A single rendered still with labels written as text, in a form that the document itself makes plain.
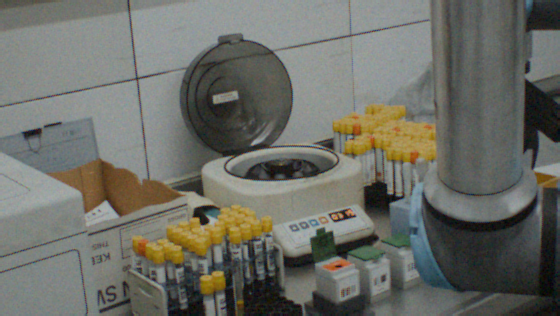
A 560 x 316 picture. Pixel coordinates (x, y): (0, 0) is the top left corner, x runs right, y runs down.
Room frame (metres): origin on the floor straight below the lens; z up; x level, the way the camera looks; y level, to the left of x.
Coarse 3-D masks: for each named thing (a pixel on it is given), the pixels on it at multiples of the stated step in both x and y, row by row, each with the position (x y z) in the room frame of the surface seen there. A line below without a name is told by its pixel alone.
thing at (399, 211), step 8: (400, 200) 1.31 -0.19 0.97; (392, 208) 1.29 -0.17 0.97; (400, 208) 1.28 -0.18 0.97; (408, 208) 1.27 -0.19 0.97; (392, 216) 1.29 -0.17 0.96; (400, 216) 1.28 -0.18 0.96; (408, 216) 1.27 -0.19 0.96; (392, 224) 1.29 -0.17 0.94; (400, 224) 1.28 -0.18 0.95; (408, 224) 1.27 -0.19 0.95; (392, 232) 1.29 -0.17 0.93; (400, 232) 1.28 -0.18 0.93; (408, 232) 1.27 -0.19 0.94
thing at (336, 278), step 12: (324, 264) 1.14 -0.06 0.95; (336, 264) 1.13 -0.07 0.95; (348, 264) 1.13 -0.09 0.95; (324, 276) 1.12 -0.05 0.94; (336, 276) 1.11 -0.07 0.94; (348, 276) 1.11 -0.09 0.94; (324, 288) 1.12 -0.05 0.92; (336, 288) 1.10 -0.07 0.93; (348, 288) 1.11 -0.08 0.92; (336, 300) 1.10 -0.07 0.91
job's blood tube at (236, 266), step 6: (234, 264) 1.10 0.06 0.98; (240, 264) 1.11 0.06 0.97; (234, 270) 1.10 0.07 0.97; (240, 270) 1.10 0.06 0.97; (234, 276) 1.10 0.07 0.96; (240, 276) 1.10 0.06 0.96; (234, 282) 1.10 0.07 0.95; (240, 282) 1.10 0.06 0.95; (234, 288) 1.11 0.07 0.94; (240, 288) 1.10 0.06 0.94; (234, 294) 1.11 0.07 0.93; (240, 294) 1.10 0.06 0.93; (234, 300) 1.11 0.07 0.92; (240, 300) 1.10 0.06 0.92; (240, 306) 1.10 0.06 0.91; (240, 312) 1.10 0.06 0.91
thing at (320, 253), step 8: (320, 232) 1.16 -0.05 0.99; (328, 232) 1.16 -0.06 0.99; (312, 240) 1.14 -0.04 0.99; (320, 240) 1.15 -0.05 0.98; (328, 240) 1.16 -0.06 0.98; (312, 248) 1.14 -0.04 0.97; (320, 248) 1.15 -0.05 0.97; (328, 248) 1.16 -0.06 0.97; (312, 256) 1.14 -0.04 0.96; (320, 256) 1.15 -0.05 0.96; (328, 256) 1.16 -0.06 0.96
